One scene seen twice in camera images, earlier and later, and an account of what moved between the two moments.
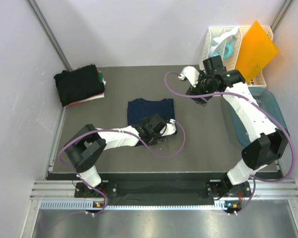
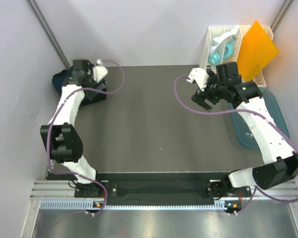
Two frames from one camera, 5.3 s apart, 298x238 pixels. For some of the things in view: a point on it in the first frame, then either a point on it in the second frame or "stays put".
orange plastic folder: [256, 51] stays put
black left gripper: [158, 138] -> [98, 86]
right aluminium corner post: [280, 14] stays put
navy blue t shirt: [139, 108] -> [94, 91]
